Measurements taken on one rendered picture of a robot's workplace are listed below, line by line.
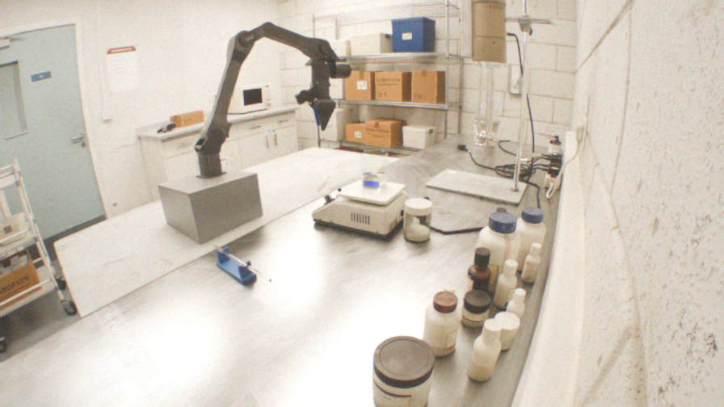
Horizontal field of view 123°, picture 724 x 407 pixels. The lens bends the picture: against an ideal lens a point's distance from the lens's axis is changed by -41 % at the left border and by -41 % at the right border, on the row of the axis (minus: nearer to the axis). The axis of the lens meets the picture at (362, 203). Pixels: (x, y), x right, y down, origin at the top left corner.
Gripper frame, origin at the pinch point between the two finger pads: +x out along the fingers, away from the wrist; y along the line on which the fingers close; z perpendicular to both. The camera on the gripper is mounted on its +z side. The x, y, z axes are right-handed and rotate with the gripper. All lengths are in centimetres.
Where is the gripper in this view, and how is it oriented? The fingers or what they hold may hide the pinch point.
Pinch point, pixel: (320, 117)
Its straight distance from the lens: 107.5
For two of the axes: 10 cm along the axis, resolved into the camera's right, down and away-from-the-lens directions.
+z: -9.6, 1.0, -2.7
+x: -0.2, 9.1, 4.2
